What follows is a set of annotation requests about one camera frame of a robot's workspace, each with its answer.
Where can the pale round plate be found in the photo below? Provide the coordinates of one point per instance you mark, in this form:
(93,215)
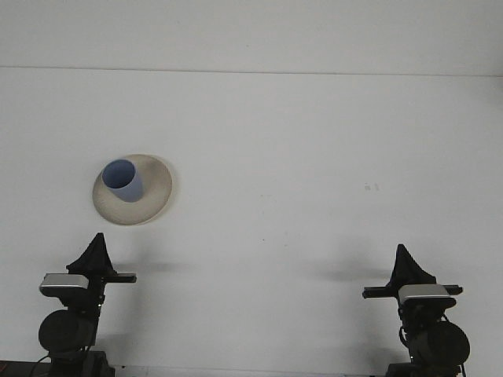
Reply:
(153,196)

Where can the pale blue cup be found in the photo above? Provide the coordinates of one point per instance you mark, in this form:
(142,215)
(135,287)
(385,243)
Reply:
(129,190)

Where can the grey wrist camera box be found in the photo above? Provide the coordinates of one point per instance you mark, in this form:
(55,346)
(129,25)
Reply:
(426,293)
(63,283)

